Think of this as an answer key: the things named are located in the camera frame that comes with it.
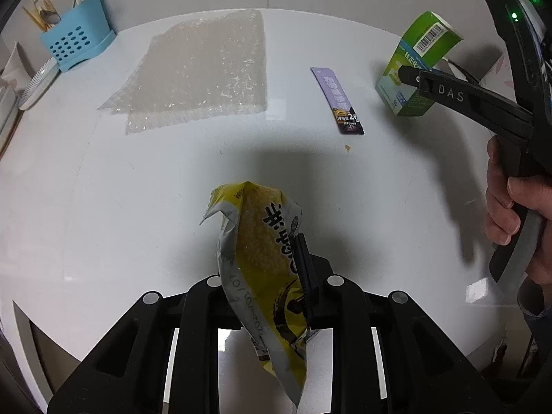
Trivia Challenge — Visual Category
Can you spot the clear bubble wrap sheet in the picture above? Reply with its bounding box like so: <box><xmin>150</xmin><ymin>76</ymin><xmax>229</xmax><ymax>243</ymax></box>
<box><xmin>100</xmin><ymin>9</ymin><xmax>268</xmax><ymax>134</ymax></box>

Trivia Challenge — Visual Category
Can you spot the white striped plate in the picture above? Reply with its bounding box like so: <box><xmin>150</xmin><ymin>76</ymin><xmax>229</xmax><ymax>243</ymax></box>
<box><xmin>19</xmin><ymin>58</ymin><xmax>60</xmax><ymax>111</ymax></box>

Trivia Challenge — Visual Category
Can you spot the person's right hand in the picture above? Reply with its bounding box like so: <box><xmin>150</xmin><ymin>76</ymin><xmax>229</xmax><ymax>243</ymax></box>
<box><xmin>485</xmin><ymin>137</ymin><xmax>551</xmax><ymax>290</ymax></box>

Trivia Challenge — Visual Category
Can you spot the wooden chopsticks bundle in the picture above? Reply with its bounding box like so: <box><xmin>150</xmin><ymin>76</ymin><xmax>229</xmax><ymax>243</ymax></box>
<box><xmin>22</xmin><ymin>0</ymin><xmax>61</xmax><ymax>33</ymax></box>

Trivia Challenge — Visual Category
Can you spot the white flowered rice cooker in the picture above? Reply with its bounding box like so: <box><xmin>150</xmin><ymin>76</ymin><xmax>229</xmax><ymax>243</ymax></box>
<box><xmin>480</xmin><ymin>52</ymin><xmax>515</xmax><ymax>101</ymax></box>

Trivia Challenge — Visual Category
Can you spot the blue utensil holder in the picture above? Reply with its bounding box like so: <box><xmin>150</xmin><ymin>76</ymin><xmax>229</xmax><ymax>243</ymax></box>
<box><xmin>40</xmin><ymin>0</ymin><xmax>116</xmax><ymax>73</ymax></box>

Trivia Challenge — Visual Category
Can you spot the purple coffee stick sachet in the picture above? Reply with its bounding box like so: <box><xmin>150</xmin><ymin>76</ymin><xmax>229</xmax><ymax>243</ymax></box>
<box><xmin>310</xmin><ymin>67</ymin><xmax>365</xmax><ymax>136</ymax></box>

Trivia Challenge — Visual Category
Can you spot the green white box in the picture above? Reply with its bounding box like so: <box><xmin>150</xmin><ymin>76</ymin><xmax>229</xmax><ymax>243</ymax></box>
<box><xmin>373</xmin><ymin>10</ymin><xmax>465</xmax><ymax>118</ymax></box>

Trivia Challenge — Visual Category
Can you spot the yellow snack wrapper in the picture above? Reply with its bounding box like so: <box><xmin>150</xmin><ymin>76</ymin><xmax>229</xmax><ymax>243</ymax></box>
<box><xmin>205</xmin><ymin>181</ymin><xmax>311</xmax><ymax>405</ymax></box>

